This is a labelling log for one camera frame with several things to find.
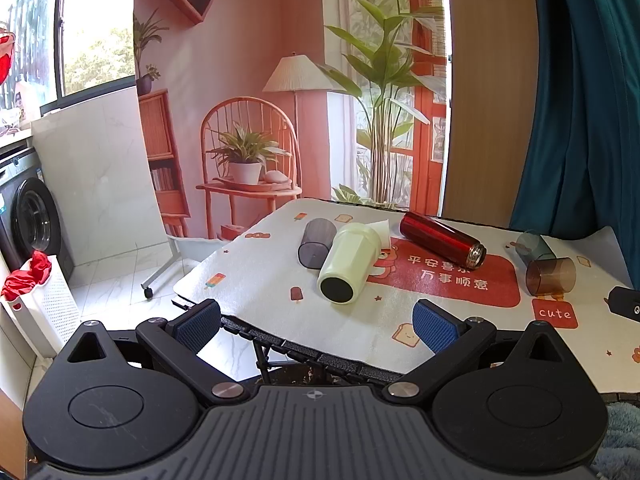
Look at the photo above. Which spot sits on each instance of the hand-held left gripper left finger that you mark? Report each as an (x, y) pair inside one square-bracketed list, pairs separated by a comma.
[(197, 322)]

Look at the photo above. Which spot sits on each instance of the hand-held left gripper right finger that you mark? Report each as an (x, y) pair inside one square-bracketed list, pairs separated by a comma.
[(436, 327)]

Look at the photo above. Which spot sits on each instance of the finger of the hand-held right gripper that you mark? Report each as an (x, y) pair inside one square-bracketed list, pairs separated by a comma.
[(624, 302)]

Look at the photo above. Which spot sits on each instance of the pale green cup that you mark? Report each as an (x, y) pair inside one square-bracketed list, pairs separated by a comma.
[(347, 262)]

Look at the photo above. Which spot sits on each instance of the brown transparent cup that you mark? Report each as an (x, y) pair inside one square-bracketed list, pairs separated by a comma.
[(552, 276)]

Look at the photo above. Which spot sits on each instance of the teal transparent cup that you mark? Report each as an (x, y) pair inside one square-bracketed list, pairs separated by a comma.
[(532, 245)]

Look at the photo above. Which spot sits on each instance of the grey transparent cup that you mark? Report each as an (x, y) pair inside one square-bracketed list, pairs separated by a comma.
[(314, 247)]

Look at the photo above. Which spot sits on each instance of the printed cartoon table mat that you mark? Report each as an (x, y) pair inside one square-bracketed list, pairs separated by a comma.
[(270, 270)]

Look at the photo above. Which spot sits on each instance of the red thermos bottle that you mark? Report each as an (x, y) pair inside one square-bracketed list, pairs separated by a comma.
[(437, 237)]

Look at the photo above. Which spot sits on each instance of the folding table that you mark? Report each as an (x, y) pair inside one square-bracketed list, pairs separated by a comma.
[(300, 347)]

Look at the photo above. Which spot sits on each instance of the white paper piece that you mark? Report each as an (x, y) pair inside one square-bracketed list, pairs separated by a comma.
[(382, 230)]

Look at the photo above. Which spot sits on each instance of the grey fluffy rug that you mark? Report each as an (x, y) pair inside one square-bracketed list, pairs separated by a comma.
[(622, 440)]

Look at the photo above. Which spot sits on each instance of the white perforated laundry basket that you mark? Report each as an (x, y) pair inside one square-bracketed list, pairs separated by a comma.
[(50, 310)]

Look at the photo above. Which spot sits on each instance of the red cloth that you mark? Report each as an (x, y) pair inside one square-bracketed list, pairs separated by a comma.
[(27, 275)]

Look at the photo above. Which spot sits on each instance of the white marble slab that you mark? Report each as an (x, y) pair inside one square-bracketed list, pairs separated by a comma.
[(100, 170)]

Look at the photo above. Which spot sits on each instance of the teal curtain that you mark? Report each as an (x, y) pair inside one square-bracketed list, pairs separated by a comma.
[(575, 110)]

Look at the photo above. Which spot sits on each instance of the grey washing machine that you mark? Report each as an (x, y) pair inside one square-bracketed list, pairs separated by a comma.
[(27, 210)]

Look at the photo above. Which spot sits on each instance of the wooden panel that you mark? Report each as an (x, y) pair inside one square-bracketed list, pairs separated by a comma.
[(487, 85)]

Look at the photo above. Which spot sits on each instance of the printed room scene backdrop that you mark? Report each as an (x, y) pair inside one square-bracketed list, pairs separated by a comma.
[(250, 35)]

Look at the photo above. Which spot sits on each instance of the window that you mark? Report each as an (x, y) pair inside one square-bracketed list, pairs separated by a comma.
[(90, 25)]

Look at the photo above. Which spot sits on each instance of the red hanging object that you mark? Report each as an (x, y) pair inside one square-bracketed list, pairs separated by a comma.
[(5, 57)]

